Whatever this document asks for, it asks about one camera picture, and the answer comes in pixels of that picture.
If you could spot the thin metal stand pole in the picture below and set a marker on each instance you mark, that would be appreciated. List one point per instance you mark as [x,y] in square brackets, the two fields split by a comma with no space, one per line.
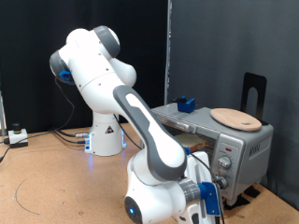
[2,115]

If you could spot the oval wooden cutting board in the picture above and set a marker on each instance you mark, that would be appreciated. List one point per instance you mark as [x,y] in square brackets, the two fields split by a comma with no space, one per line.
[236,119]

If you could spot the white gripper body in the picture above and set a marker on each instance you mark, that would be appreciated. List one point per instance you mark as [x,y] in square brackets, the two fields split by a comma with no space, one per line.
[199,168]

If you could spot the silver oven temperature knob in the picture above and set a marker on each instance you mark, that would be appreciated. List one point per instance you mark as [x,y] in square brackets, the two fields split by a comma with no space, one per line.
[224,162]

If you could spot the black foam pad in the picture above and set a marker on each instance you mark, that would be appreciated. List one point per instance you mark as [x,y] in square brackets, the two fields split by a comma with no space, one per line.
[253,192]
[236,202]

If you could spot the white bread slice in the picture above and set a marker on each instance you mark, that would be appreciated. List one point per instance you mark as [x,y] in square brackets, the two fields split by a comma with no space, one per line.
[193,141]

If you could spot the blue fork grip block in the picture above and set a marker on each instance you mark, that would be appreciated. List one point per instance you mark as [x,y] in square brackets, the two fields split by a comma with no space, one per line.
[187,106]

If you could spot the silver oven timer knob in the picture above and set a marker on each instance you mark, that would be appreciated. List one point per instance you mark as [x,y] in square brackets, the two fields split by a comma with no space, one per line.
[222,182]

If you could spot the tall metal pole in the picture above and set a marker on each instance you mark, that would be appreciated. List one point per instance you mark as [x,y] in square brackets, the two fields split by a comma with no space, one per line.
[169,46]

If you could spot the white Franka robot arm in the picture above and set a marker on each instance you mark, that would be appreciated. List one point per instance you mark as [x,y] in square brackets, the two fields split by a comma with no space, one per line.
[96,81]

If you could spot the black metal bookend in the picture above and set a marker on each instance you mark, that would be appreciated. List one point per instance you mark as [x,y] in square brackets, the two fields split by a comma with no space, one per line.
[253,81]

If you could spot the silver toaster oven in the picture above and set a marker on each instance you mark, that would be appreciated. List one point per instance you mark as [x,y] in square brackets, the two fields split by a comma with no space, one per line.
[249,149]

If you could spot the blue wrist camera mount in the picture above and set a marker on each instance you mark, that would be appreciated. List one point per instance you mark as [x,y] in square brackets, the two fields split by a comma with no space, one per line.
[210,199]

